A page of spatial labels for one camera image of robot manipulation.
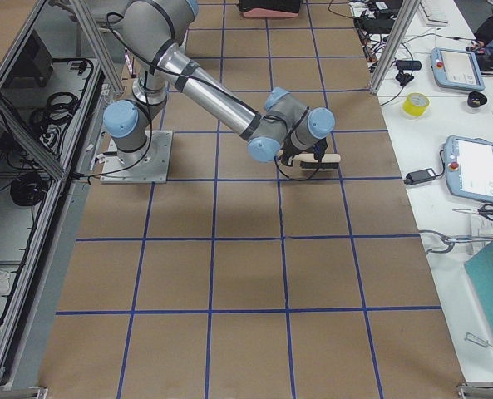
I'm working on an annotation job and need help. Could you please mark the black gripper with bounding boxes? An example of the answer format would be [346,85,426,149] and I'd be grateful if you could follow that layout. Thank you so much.
[279,145,298,163]

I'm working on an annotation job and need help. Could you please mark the beige brush black bristles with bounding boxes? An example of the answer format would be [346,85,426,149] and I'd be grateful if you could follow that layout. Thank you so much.
[276,151,341,170]

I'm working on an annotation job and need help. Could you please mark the small black bowl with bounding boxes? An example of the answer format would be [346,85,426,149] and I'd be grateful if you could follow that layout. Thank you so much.
[466,91,488,109]

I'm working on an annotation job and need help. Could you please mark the bin with black bag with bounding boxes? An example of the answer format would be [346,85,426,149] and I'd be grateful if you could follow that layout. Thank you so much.
[237,0,302,17]

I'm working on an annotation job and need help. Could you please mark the blue teach pendant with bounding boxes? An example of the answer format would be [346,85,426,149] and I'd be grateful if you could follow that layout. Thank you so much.
[430,47,486,91]
[443,135,493,204]

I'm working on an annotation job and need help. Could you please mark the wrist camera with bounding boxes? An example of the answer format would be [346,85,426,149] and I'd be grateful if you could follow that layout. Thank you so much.
[313,138,328,162]

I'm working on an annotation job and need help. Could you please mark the black scissors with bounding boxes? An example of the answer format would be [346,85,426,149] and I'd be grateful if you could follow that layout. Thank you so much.
[453,203,493,221]

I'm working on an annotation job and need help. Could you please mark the black power adapter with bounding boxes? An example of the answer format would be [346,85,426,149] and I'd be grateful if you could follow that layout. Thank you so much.
[403,168,437,185]

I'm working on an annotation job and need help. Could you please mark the aluminium frame post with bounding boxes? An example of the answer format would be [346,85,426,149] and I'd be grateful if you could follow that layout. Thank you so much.
[369,0,420,95]

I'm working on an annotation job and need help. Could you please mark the blue teach pendant far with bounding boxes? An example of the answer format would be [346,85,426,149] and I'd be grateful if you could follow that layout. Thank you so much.
[430,47,486,91]

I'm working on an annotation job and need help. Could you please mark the blue teach pendant near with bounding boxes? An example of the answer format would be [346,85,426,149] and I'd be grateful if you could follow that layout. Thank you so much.
[443,135,493,204]

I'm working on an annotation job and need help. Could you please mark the yellow tape roll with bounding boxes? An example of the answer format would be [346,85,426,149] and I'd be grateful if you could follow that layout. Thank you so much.
[402,92,430,118]

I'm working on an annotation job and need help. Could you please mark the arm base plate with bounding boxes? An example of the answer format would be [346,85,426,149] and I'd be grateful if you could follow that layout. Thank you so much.
[99,130,173,184]

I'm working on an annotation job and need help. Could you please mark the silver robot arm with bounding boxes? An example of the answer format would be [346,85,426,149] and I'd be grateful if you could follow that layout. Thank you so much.
[97,1,341,170]

